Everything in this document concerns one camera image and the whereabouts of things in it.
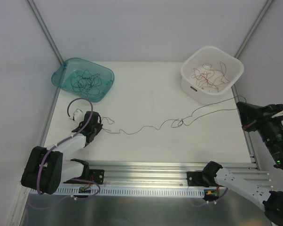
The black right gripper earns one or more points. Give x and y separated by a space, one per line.
254 117

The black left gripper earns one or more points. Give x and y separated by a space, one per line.
94 127

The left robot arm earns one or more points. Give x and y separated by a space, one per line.
47 168

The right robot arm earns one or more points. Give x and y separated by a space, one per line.
268 200

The teal transparent plastic tray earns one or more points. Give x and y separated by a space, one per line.
84 79

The white plastic basket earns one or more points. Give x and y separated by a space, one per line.
209 73

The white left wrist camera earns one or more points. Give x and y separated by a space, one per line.
77 115

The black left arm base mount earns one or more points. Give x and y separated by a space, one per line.
77 171

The aluminium frame rail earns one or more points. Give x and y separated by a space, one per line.
169 175

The white slotted cable duct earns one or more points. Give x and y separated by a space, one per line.
131 191

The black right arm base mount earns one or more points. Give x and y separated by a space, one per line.
205 177

